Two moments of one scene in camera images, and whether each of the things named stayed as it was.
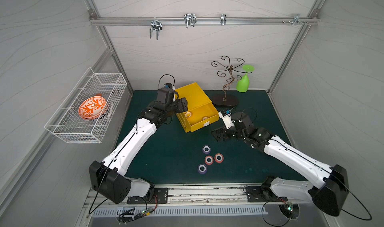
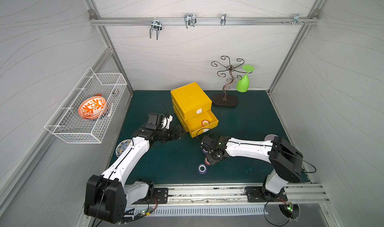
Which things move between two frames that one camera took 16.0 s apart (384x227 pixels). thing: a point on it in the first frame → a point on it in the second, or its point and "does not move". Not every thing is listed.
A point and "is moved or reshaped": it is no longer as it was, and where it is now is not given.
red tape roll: (219, 158) is moved or reshaped
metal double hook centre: (190, 19) does not move
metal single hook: (223, 19) does not move
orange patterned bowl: (92, 107) does not move
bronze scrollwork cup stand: (229, 100) does not move
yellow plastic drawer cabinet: (201, 110) does not move
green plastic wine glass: (243, 83) does not move
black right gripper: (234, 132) → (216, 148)
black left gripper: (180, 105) → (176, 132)
